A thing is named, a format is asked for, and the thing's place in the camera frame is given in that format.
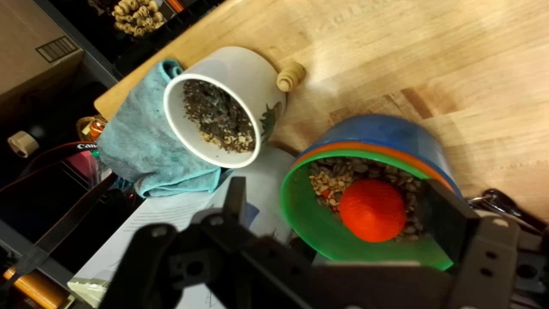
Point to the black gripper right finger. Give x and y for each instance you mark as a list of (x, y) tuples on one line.
[(446, 218)]

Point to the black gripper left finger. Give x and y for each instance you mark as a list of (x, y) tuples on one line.
[(235, 199)]

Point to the red ball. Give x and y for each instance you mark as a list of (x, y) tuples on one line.
[(372, 210)]

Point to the stacked blue green bowl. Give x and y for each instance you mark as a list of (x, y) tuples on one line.
[(367, 146)]

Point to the small white ceramic cup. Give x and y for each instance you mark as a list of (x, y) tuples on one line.
[(225, 107)]

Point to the teal cloth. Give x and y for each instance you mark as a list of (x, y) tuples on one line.
[(139, 145)]

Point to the cardboard box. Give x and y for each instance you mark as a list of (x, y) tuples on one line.
[(34, 50)]

